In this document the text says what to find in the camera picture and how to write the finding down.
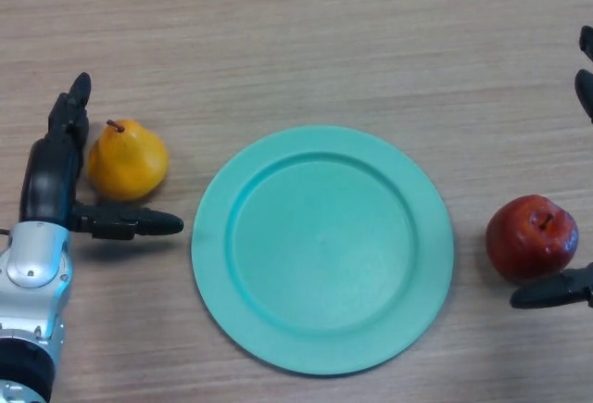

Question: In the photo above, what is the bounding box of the green round plate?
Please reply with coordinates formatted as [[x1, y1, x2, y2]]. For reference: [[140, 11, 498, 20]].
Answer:
[[191, 125, 455, 379]]

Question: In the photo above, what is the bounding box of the red apple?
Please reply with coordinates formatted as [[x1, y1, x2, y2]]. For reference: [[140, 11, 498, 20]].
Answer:
[[485, 194, 580, 283]]

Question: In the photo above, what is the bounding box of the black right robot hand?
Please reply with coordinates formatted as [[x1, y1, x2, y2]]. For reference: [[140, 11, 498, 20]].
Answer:
[[509, 25, 593, 310]]

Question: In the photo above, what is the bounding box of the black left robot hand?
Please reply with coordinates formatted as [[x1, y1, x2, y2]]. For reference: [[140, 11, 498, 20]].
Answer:
[[19, 72, 185, 241]]

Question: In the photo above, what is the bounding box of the yellow pear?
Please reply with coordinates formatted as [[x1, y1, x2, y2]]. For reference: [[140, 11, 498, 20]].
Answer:
[[87, 119, 170, 203]]

